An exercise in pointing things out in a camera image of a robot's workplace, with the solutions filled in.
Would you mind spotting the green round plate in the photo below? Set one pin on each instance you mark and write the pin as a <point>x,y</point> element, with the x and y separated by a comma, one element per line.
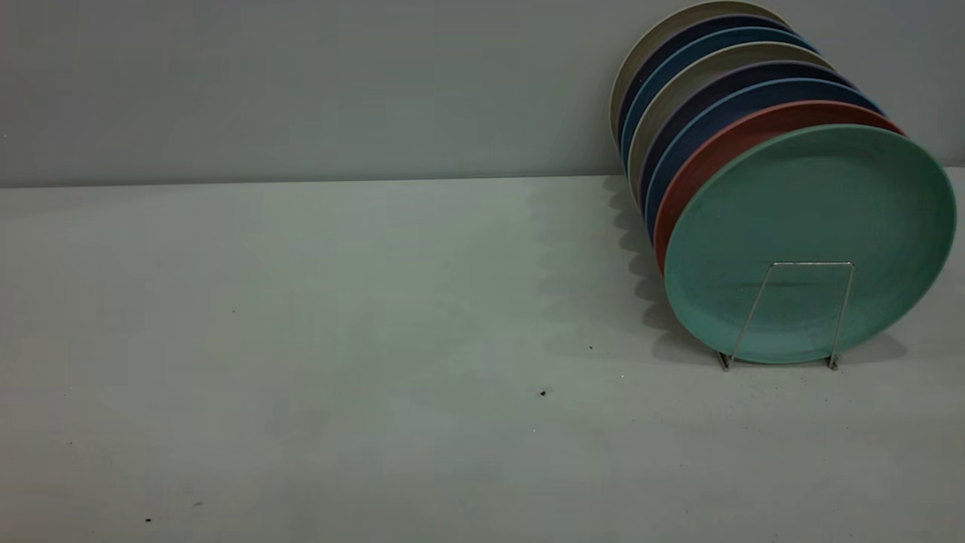
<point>814,226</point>

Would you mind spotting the pink round plate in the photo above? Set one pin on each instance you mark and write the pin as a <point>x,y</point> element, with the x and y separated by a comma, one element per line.
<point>709,154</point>

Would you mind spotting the dark purple round plate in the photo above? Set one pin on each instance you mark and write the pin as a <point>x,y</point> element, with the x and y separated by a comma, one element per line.
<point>657,56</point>

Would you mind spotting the teal blue round plate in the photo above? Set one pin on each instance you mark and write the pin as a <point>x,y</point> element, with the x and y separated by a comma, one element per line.
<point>671,66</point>

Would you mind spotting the beige round plate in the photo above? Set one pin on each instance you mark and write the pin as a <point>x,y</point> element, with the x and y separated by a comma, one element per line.
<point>652,41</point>
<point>690,79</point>

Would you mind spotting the dark navy round plate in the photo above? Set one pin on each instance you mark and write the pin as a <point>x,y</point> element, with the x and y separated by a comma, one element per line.
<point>705,94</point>

